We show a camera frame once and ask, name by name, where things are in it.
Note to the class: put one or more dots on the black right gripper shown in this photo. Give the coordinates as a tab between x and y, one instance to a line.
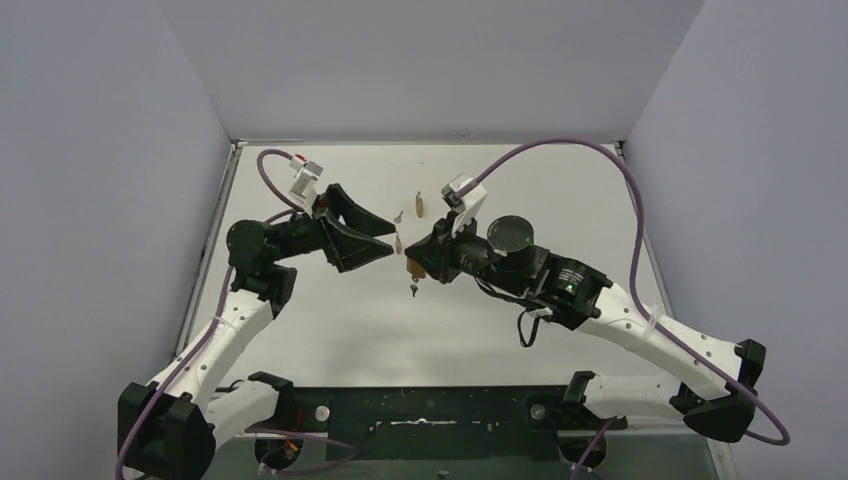
428	251

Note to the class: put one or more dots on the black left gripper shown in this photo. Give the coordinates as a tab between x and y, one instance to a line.
324	228

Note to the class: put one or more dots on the large brass padlock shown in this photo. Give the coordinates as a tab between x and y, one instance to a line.
419	205

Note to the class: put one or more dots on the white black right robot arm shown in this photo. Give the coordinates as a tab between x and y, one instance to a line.
706	383

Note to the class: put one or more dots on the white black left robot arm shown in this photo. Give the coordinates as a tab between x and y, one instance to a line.
172	426

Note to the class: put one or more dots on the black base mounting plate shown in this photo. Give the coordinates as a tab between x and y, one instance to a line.
342	424

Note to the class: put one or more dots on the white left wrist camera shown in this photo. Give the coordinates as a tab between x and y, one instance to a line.
302	190

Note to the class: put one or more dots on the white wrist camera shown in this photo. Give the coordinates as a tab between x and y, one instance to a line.
302	190
465	196

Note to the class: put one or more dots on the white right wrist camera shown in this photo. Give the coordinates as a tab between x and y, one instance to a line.
465	196

